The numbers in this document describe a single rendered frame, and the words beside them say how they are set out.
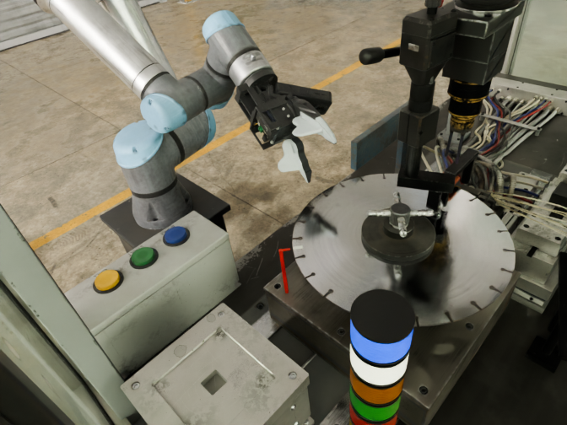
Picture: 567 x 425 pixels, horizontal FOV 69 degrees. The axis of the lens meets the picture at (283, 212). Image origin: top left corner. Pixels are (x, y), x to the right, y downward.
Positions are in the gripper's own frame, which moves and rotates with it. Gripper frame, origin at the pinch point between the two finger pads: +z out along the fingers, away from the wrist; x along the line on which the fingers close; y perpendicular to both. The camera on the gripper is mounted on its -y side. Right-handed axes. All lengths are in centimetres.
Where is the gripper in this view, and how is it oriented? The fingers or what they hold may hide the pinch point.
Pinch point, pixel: (325, 164)
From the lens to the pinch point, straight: 74.8
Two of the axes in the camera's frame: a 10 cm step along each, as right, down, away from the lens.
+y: -8.2, 4.3, -3.8
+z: 5.3, 8.3, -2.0
